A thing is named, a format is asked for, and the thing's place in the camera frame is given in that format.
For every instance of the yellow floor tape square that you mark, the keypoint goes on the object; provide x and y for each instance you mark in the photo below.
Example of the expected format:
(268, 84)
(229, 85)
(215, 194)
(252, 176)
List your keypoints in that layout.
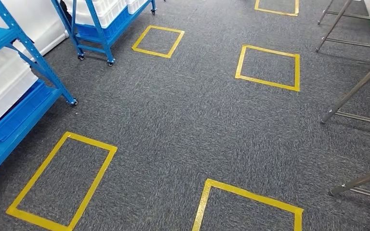
(277, 12)
(92, 142)
(159, 28)

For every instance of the white car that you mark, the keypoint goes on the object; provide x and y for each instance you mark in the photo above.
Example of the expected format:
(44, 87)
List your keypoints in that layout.
(35, 19)

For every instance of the steel side table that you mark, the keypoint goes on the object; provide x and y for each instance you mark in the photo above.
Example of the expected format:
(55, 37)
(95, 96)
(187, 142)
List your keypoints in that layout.
(354, 91)

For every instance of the blue plastic crate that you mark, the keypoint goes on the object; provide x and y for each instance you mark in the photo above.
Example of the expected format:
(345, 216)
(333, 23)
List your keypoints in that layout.
(22, 114)
(114, 30)

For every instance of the blue wheeled shelf rack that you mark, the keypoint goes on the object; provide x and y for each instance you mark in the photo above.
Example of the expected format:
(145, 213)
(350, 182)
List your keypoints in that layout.
(98, 32)

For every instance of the white plastic crate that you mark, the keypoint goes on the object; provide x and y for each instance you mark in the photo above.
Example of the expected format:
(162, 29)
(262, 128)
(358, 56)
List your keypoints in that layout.
(137, 4)
(3, 86)
(106, 9)

